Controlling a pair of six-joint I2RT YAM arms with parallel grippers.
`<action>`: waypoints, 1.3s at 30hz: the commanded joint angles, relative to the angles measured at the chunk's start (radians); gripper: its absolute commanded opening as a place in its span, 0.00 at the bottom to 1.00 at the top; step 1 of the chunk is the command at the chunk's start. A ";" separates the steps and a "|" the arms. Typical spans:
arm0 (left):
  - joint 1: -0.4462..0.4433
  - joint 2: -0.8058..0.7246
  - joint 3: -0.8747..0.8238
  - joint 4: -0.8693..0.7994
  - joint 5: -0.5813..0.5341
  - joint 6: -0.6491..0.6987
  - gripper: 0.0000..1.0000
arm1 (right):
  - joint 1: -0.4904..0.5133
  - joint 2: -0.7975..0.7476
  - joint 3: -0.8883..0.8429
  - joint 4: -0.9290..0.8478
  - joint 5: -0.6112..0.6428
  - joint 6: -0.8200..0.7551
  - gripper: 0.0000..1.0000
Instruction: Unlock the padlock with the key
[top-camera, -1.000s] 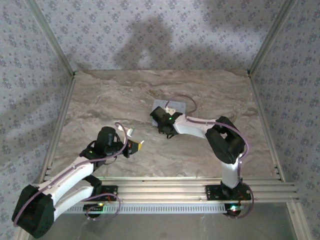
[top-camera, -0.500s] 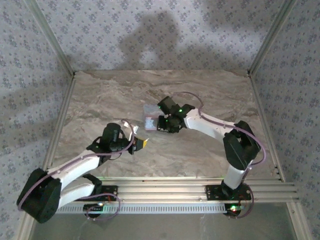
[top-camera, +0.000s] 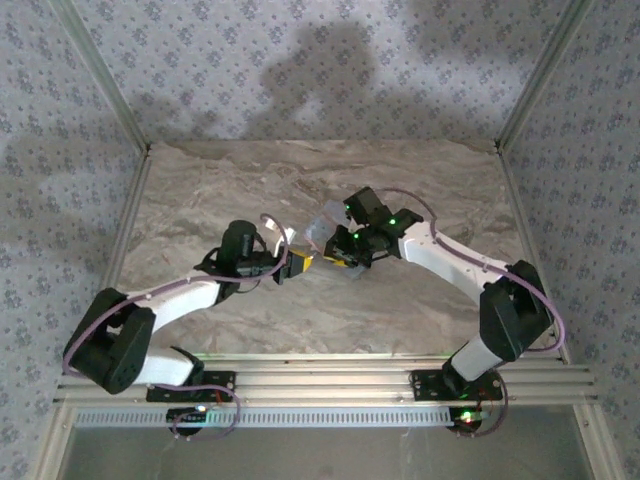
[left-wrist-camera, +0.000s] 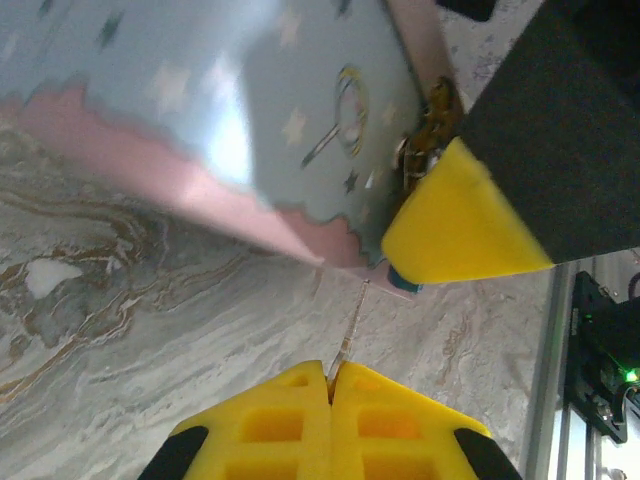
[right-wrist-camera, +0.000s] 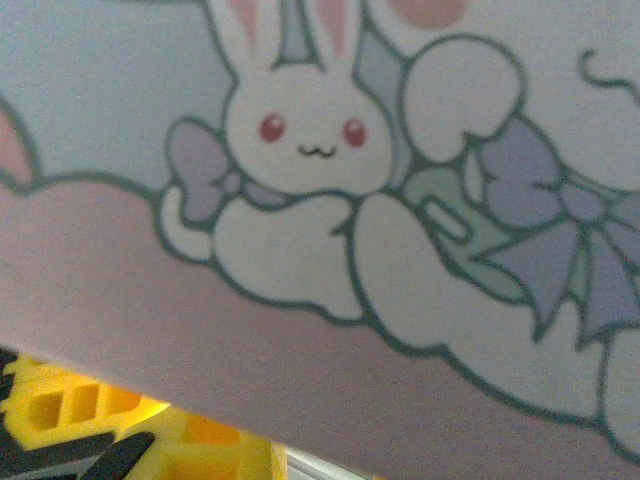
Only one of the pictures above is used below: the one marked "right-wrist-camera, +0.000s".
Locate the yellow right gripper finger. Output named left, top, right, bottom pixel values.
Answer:
left=84, top=404, right=290, bottom=480

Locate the pastel cartoon tin box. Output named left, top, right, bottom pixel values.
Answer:
left=0, top=0, right=640, bottom=480

